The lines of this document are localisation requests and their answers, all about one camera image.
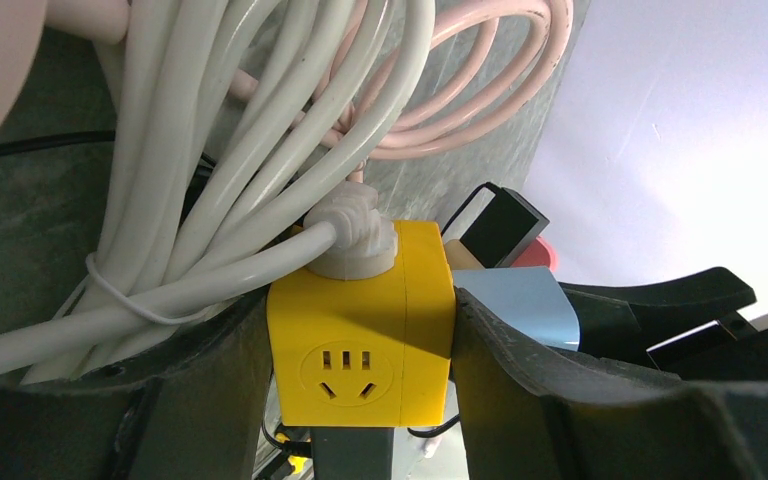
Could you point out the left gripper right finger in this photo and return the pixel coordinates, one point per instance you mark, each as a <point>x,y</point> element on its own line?
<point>528,411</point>

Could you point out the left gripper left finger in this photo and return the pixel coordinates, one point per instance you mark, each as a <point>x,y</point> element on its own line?
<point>189,408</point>

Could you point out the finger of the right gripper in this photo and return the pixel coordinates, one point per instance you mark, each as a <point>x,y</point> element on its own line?
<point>621,323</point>
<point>731,352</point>

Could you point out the blue usb charger plug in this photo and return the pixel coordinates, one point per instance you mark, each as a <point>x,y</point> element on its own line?
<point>529,299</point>

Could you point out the yellow cube socket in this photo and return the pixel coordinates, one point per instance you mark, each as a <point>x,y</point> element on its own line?
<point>366,353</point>

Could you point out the pink cube socket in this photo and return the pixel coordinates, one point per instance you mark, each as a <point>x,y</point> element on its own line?
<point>539,253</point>

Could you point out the black plug on cube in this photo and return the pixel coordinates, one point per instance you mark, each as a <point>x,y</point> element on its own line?
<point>358,453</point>

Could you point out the beige wooden cube socket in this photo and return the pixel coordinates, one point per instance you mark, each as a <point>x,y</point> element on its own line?
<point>460,258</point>

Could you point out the large black yellow screwdriver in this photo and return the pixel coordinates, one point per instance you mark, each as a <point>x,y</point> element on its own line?
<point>283,464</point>

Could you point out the black adapter with cable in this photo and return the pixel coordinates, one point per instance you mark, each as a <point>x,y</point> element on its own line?
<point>503,230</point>

